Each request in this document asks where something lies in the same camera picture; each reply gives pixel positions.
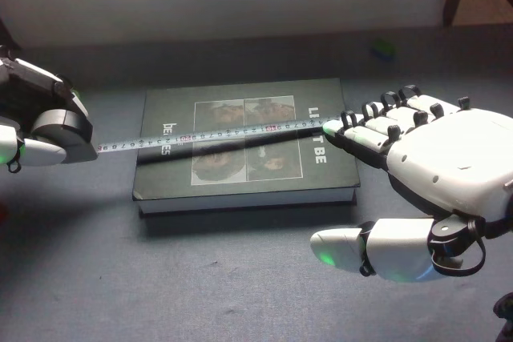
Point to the grey tape measure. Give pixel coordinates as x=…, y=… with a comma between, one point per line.
x=64, y=129

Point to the black Let It Be album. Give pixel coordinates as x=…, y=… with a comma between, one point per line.
x=320, y=182

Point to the grey table cloth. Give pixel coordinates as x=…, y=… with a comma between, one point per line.
x=200, y=286

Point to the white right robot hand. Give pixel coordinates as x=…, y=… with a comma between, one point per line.
x=453, y=150

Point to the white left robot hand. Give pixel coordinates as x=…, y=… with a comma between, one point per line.
x=28, y=93

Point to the green and blue toy block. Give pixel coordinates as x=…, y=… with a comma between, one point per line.
x=382, y=49

